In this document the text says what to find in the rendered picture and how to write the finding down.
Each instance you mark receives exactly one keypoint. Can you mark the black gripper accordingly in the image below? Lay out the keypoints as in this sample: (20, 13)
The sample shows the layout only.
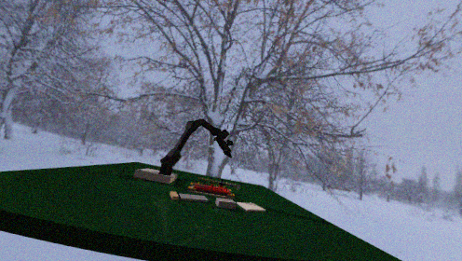
(226, 149)

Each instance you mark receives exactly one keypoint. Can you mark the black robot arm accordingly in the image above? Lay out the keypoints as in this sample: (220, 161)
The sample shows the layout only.
(174, 155)

